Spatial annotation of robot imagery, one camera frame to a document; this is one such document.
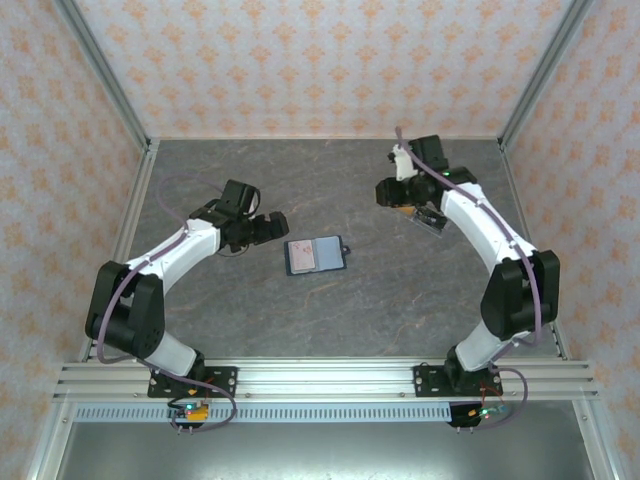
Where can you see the grey metal sheet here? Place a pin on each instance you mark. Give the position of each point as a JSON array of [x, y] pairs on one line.
[[325, 452]]

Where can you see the clear acrylic box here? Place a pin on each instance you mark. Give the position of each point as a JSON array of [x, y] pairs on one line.
[[432, 231]]

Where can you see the gold credit card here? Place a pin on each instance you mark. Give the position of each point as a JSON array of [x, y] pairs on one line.
[[406, 209]]

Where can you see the aluminium mounting rail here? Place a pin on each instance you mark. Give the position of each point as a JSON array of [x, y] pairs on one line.
[[325, 380]]

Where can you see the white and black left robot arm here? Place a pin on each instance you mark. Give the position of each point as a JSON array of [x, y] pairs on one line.
[[170, 260]]

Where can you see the controller board with yellow connector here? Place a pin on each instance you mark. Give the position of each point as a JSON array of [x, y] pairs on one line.
[[192, 412]]

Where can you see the aluminium side rail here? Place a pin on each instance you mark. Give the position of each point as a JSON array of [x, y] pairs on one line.
[[125, 240], [532, 240]]

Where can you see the white card with red print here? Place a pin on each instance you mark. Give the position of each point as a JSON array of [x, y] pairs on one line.
[[303, 256]]

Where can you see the aluminium frame post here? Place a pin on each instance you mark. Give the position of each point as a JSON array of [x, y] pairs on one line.
[[545, 75], [105, 75]]

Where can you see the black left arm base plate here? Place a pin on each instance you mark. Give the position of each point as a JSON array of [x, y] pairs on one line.
[[225, 381]]

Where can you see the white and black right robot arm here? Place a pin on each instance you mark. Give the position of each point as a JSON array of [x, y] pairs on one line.
[[490, 240]]

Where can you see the controller board with blue connector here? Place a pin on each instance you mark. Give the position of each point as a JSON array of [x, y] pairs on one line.
[[487, 412]]

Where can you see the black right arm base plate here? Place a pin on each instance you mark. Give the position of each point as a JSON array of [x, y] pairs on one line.
[[427, 381]]

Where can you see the blue card holder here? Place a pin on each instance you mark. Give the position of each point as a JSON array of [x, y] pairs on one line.
[[330, 255]]

